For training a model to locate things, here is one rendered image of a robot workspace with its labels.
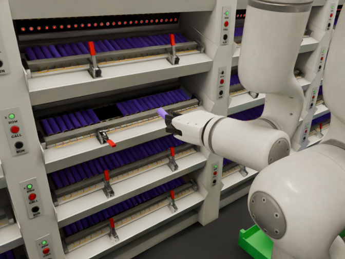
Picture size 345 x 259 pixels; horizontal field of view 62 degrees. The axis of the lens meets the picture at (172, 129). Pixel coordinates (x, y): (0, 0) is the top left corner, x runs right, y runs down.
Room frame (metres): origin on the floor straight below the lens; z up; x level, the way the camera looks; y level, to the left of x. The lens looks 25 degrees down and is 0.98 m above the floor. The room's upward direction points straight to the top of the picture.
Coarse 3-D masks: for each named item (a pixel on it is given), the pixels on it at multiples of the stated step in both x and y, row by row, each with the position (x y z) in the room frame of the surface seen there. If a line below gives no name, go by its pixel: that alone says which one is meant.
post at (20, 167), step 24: (0, 0) 0.65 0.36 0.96; (0, 24) 0.65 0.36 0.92; (0, 96) 0.63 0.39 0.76; (24, 96) 0.66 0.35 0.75; (0, 120) 0.62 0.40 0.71; (24, 120) 0.65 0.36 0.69; (0, 144) 0.61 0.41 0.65; (24, 168) 0.63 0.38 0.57; (48, 192) 0.66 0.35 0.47; (24, 216) 0.62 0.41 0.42; (48, 216) 0.65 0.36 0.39; (24, 240) 0.61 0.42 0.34
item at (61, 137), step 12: (156, 108) 0.95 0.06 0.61; (168, 108) 0.96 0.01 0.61; (180, 108) 0.99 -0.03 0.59; (120, 120) 0.85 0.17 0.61; (132, 120) 0.88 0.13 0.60; (72, 132) 0.76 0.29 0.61; (84, 132) 0.78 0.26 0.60; (96, 132) 0.80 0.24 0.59; (108, 132) 0.81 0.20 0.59; (48, 144) 0.72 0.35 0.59
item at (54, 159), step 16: (176, 80) 1.13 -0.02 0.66; (80, 96) 0.90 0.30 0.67; (96, 96) 0.93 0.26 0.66; (192, 96) 1.08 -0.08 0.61; (80, 112) 0.88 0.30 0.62; (208, 112) 1.02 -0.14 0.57; (128, 128) 0.86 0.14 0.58; (144, 128) 0.87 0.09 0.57; (160, 128) 0.89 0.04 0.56; (64, 144) 0.74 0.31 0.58; (80, 144) 0.75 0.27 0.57; (96, 144) 0.76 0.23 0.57; (128, 144) 0.83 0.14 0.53; (48, 160) 0.68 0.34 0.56; (64, 160) 0.70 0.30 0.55; (80, 160) 0.73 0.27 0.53
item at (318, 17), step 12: (336, 0) 1.48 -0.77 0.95; (312, 12) 1.49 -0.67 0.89; (324, 12) 1.44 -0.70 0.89; (324, 24) 1.44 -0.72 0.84; (324, 36) 1.46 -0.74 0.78; (300, 60) 1.50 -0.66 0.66; (312, 60) 1.45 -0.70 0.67; (324, 60) 1.49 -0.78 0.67; (312, 84) 1.44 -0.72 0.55; (312, 108) 1.48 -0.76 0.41; (300, 132) 1.44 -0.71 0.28; (300, 144) 1.45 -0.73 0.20
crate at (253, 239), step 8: (240, 232) 0.91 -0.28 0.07; (248, 232) 0.95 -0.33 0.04; (256, 232) 0.98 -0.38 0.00; (240, 240) 0.90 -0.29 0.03; (248, 240) 0.93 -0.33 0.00; (256, 240) 0.93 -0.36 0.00; (264, 240) 0.93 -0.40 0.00; (248, 248) 0.87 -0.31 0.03; (256, 248) 0.84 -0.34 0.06; (264, 248) 0.89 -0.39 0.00; (272, 248) 0.89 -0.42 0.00; (256, 256) 0.83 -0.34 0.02; (264, 256) 0.81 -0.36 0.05
